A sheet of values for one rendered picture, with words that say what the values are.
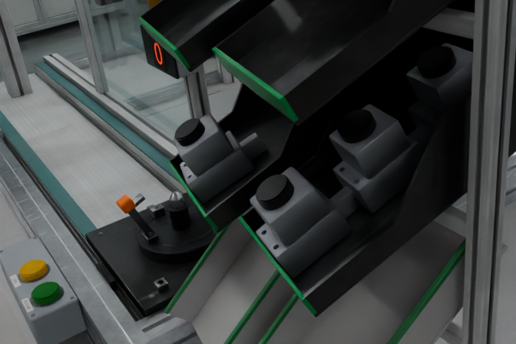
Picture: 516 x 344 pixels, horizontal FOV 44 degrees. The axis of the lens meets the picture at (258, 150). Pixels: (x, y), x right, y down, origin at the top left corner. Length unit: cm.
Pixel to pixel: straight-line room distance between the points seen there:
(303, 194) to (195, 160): 16
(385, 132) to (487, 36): 11
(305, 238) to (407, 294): 14
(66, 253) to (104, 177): 32
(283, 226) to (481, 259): 15
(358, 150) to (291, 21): 12
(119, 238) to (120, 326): 19
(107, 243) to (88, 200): 26
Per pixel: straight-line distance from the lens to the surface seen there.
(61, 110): 176
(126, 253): 100
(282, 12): 52
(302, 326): 68
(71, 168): 143
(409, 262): 62
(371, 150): 50
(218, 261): 77
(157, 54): 110
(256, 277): 74
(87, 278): 100
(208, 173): 62
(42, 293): 97
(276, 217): 49
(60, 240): 111
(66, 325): 97
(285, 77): 46
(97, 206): 125
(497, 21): 43
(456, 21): 46
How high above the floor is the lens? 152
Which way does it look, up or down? 27 degrees down
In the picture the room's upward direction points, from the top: 7 degrees counter-clockwise
